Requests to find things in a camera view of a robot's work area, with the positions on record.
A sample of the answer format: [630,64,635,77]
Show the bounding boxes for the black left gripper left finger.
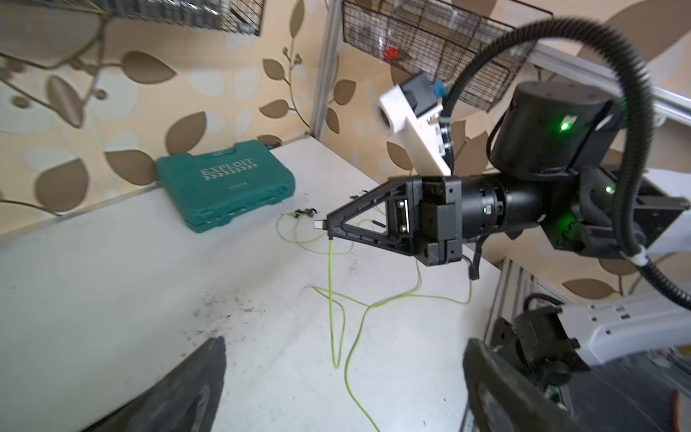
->
[86,337,227,431]

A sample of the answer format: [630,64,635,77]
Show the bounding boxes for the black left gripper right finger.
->
[462,338,583,432]

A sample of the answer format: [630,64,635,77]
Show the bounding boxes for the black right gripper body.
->
[396,175,507,266]

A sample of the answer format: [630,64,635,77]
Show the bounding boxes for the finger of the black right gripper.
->
[327,224,414,257]
[323,177,408,232]

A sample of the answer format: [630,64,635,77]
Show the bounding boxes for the green wired earphones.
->
[275,209,473,431]

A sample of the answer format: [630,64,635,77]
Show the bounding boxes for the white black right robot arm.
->
[320,17,690,389]

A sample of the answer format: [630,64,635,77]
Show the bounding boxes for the green plastic tool case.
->
[155,140,296,233]

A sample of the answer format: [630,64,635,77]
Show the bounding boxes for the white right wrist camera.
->
[378,72,452,176]

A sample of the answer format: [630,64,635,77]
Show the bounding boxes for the black wire basket right wall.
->
[342,1,536,112]

